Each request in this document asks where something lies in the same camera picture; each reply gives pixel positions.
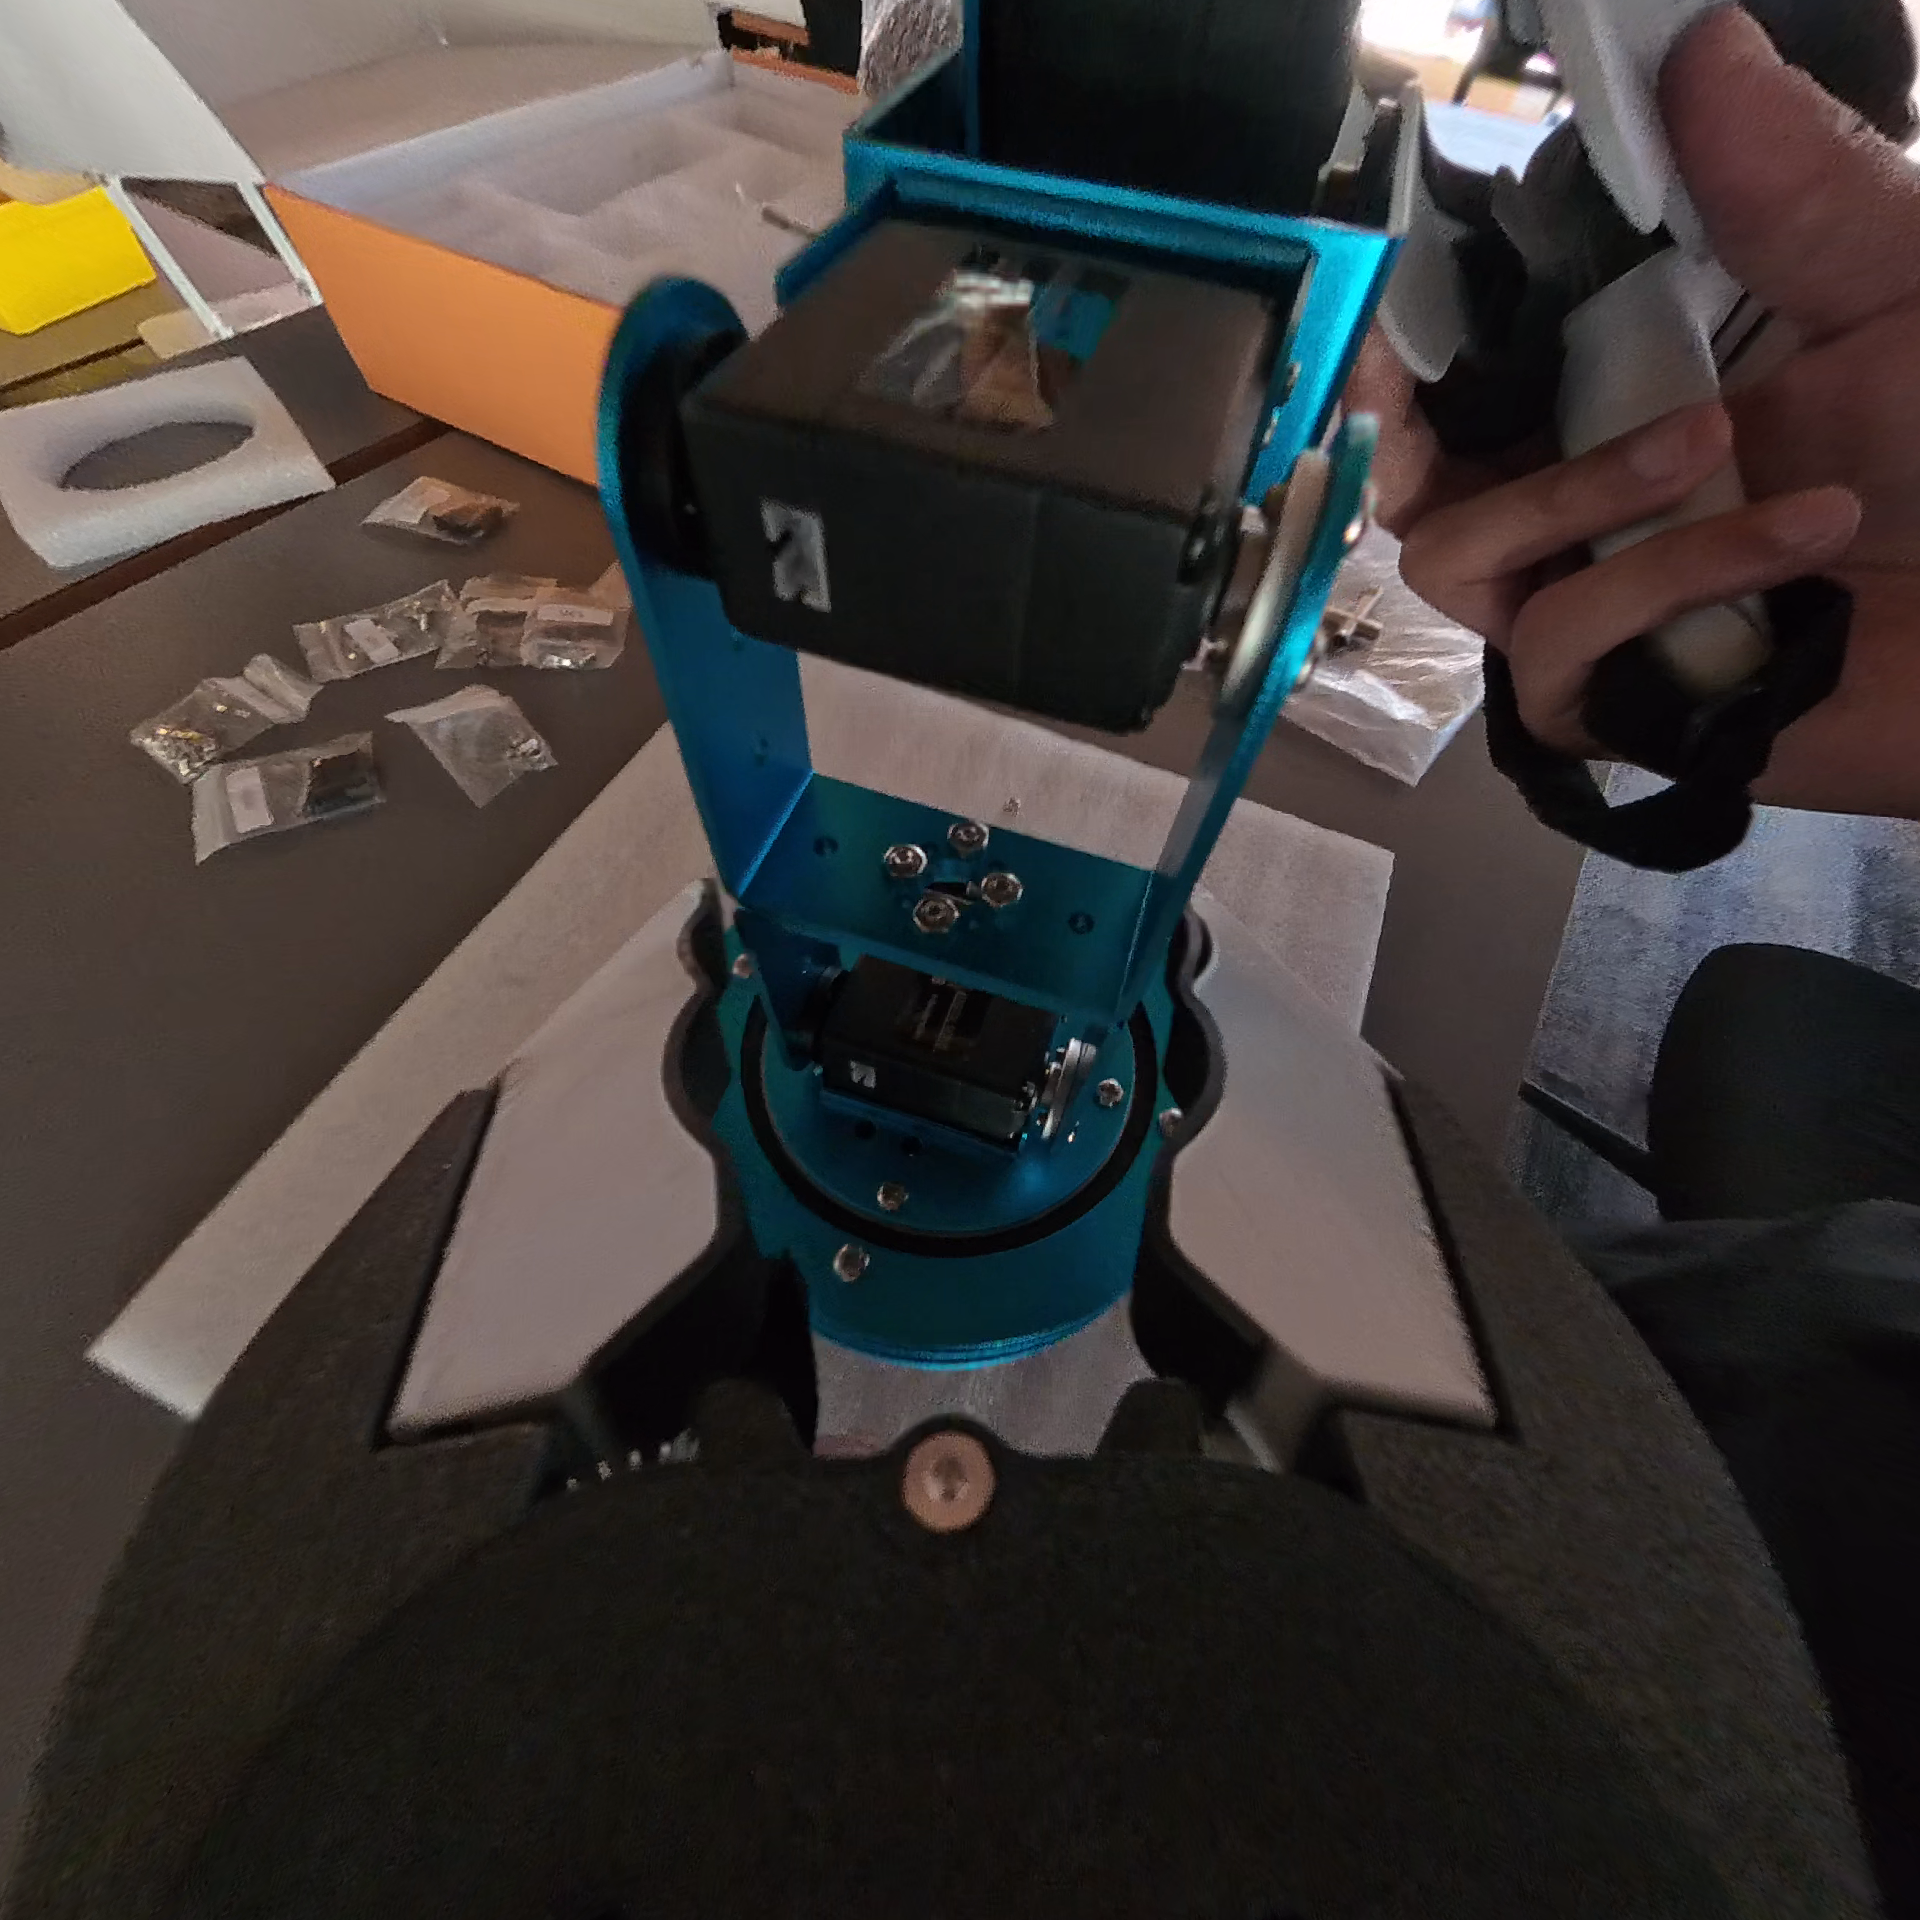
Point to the large clear plastic bag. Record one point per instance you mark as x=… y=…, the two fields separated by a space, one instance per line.
x=1395 y=674

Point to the person's right hand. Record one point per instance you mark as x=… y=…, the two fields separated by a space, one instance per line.
x=1846 y=376

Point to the blue toy robot arm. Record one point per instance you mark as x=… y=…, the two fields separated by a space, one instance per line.
x=961 y=510

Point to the yellow box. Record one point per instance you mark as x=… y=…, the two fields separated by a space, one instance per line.
x=61 y=276

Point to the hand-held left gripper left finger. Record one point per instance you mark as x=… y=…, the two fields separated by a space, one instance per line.
x=571 y=1231

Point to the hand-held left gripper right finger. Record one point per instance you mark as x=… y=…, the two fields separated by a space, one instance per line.
x=1319 y=1243

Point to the white foam mat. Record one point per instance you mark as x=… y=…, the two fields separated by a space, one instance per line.
x=331 y=1142

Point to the clear plastic stand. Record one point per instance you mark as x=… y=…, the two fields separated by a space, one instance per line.
x=225 y=283

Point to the pile of small screw bags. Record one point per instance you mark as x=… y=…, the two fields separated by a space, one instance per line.
x=480 y=744

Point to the orange box with foam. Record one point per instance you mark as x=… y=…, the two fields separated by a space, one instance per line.
x=452 y=346

